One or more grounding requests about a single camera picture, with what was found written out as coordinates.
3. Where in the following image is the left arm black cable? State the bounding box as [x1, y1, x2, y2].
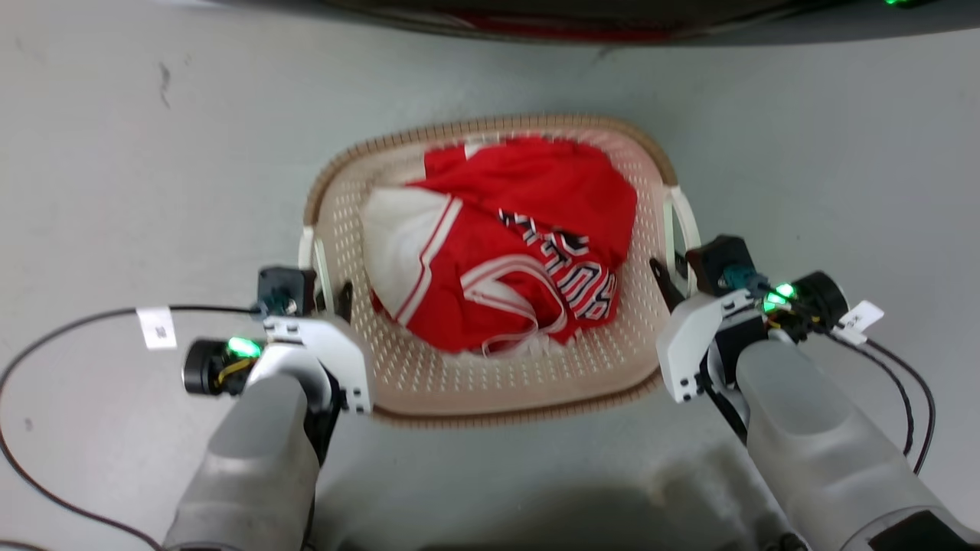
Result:
[0, 305, 265, 551]

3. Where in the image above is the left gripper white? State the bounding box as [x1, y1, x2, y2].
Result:
[262, 281, 374, 416]

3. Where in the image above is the left cable white label tag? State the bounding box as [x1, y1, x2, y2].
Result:
[136, 306, 179, 350]

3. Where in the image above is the dark furniture with red trim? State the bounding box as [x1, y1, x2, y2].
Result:
[222, 0, 980, 46]

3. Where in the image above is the beige plastic laundry basket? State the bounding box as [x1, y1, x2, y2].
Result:
[297, 115, 702, 429]

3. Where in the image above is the red and white sports jersey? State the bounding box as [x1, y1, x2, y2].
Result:
[359, 137, 639, 360]

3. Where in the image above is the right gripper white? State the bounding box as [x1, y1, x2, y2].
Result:
[648, 258, 768, 406]

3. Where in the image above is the cable white label tag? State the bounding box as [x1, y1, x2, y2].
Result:
[136, 306, 179, 350]
[833, 299, 886, 346]

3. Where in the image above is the right cable white label tag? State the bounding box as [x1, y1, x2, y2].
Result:
[833, 299, 886, 346]

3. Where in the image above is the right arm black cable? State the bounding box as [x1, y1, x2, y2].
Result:
[864, 337, 937, 475]
[825, 329, 917, 458]

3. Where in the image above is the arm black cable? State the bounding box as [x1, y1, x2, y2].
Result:
[0, 305, 265, 551]
[825, 329, 917, 458]
[864, 337, 937, 475]

